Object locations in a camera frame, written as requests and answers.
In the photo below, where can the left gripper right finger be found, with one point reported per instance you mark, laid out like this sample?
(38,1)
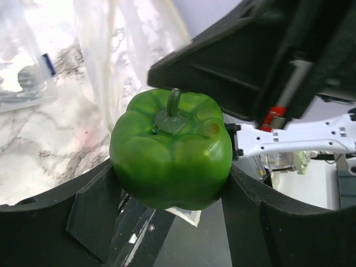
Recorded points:
(267,228)

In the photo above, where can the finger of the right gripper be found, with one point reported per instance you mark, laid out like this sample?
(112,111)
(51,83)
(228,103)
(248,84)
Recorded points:
(231,60)

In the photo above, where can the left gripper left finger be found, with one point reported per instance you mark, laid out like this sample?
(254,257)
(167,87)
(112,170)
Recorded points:
(69,225)

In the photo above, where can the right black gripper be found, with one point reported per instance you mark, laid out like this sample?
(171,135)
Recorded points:
(327,54)

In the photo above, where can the green bell pepper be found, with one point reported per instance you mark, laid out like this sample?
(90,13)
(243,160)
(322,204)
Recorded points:
(188,170)

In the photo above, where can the clear zip top bag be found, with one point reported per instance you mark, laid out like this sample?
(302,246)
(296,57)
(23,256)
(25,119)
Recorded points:
(101,51)

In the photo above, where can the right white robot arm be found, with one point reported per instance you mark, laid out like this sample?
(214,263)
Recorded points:
(254,138)

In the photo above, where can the clear plastic screw box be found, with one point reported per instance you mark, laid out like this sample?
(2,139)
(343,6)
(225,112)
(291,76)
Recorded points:
(26,82)

